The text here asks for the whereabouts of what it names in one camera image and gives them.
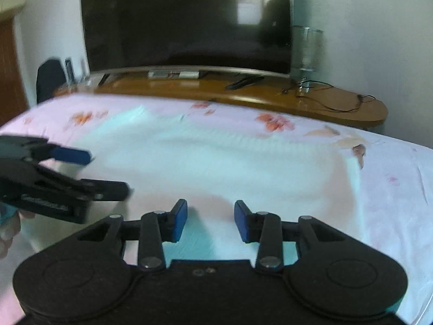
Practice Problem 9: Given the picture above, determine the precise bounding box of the brown wooden desk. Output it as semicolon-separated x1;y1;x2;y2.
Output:
54;70;388;130

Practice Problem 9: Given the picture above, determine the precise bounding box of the black chair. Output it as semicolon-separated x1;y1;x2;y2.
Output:
37;59;66;104

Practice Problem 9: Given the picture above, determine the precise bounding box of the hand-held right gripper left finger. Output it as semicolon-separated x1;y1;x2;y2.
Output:
76;199;188;272

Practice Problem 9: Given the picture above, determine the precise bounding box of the black cable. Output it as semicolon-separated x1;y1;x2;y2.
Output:
282;80;377;113

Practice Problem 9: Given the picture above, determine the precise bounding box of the black curved television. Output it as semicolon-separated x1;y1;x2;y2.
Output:
80;0;293;90

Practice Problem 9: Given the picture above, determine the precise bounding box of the clear glass table lamp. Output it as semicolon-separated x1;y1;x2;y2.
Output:
290;25;323;93

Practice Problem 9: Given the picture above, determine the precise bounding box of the brown wooden door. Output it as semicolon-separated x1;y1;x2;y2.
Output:
0;17;28;126

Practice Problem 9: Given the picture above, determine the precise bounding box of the silver set-top box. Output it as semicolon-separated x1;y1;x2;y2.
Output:
148;69;200;80

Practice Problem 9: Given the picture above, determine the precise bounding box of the person's left hand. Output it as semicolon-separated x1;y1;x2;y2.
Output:
0;210;36;258

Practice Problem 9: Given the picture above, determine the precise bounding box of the white knit sweater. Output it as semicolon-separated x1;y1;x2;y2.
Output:
24;106;364;261

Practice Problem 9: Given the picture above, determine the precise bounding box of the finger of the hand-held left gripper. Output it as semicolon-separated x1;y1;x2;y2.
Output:
47;144;93;166
37;166;131;201

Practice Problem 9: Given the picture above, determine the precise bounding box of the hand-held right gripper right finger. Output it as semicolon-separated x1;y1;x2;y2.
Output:
234;200;346;274

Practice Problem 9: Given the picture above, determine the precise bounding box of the pink floral bed sheet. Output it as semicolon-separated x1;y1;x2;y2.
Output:
0;93;433;325

